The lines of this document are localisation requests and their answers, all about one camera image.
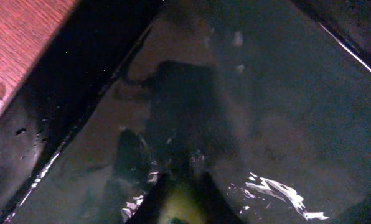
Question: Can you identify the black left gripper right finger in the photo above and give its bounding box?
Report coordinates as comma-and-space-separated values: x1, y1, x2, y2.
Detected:
197, 172, 244, 224

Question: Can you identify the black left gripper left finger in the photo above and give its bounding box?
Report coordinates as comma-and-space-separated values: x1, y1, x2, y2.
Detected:
126, 174, 171, 224

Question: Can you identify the green yellow sponge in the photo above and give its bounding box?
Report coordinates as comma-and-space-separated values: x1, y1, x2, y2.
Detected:
157, 182, 207, 224

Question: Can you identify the black water tray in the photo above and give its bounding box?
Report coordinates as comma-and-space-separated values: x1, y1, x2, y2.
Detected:
0, 1, 371, 223

